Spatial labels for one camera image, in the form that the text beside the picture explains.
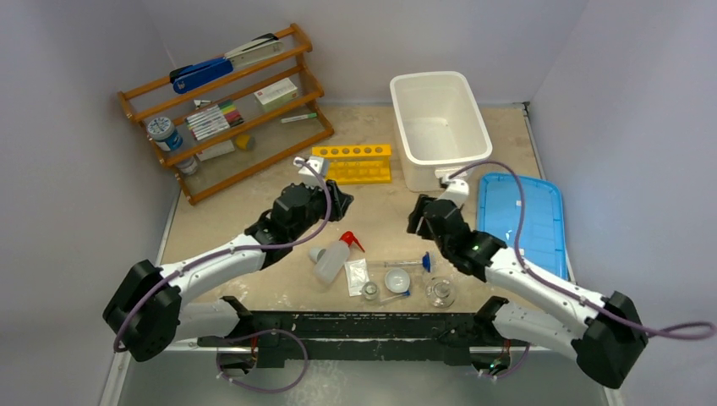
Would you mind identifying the blue cap glass vial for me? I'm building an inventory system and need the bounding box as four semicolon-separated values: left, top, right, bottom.
379;291;411;305

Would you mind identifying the white ceramic dish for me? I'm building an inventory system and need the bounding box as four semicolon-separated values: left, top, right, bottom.
384;268;411;294

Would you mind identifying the yellow test tube rack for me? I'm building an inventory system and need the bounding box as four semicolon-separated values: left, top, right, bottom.
311;144;392;184

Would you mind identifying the clear plastic packet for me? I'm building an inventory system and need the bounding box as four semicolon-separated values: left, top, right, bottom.
344;258;369;297

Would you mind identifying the white plastic bin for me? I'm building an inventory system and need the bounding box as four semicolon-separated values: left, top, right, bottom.
389;71;493;192

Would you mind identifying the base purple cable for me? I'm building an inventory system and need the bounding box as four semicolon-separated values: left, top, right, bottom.
215;323;310;394

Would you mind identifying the wooden shelf rack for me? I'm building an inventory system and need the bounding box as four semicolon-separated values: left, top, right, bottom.
117;23;335;206

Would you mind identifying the white flat box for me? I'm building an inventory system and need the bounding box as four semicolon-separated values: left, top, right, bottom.
196;140;236;162

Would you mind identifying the white green box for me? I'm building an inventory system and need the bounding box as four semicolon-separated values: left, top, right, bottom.
254;78;298;112

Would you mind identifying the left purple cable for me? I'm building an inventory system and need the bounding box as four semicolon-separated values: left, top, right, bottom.
112;157;334;354

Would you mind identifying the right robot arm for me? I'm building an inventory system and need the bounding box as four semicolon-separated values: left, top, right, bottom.
407;195;649;389

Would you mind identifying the glass conical flask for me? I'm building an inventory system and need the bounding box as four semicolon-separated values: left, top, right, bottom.
424;277;457;309

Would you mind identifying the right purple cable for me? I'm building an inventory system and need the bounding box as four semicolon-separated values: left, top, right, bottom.
446;160;717;382

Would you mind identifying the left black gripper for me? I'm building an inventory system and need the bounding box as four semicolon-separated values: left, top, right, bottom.
289;179;352;241

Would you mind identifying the blue base glass cylinder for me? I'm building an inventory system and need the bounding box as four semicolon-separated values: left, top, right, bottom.
381;251;434;273

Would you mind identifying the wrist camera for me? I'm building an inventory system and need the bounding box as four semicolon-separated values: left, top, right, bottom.
438;175;470;209
293;156;330;187

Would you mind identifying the blue plastic lid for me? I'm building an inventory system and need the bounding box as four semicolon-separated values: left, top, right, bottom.
477;173;569;280

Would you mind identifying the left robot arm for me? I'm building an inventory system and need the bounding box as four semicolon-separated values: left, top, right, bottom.
102;180;353;362

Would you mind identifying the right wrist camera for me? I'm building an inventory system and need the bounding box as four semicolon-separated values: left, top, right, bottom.
438;175;470;209

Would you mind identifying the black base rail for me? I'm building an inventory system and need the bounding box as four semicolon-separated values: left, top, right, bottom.
198;310;521;371

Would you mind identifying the small clear jar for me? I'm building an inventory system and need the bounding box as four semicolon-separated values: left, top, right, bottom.
175;156;199;175

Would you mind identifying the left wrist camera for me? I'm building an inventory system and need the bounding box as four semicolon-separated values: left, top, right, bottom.
293;156;330;187

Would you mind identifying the blue lid jar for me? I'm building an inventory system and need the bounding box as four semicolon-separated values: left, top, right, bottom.
145;117;183;152

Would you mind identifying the red nozzle wash bottle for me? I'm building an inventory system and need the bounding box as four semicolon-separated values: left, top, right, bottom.
309;231;365;284

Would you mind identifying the coloured marker pack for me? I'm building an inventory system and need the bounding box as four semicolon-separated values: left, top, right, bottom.
184;100;244;141

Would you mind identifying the green white marker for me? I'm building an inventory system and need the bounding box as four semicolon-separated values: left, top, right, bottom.
280;112;318;123

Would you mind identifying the small glass beaker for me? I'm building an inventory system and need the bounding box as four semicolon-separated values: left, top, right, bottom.
361;282;380;301

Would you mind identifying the yellow sponge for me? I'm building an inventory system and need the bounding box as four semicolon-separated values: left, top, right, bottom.
234;134;255;151

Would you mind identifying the blue grey stapler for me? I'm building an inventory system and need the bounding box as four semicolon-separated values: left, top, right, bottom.
169;33;285;94

